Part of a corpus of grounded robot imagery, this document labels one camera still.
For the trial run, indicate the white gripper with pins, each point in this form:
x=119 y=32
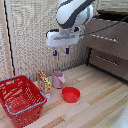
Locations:
x=63 y=38

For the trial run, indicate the pink plastic cup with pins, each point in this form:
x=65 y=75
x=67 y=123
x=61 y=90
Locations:
x=58 y=80

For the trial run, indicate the woven bamboo screen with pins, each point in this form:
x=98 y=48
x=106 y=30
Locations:
x=31 y=36

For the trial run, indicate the yellow snack carton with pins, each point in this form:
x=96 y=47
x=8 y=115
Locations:
x=44 y=84

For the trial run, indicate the red plastic bowl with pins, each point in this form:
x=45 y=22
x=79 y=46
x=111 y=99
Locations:
x=70 y=94

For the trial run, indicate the brown drawer cabinet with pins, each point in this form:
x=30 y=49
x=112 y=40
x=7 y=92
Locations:
x=108 y=46

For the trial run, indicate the red shopping basket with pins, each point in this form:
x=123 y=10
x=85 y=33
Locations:
x=20 y=100

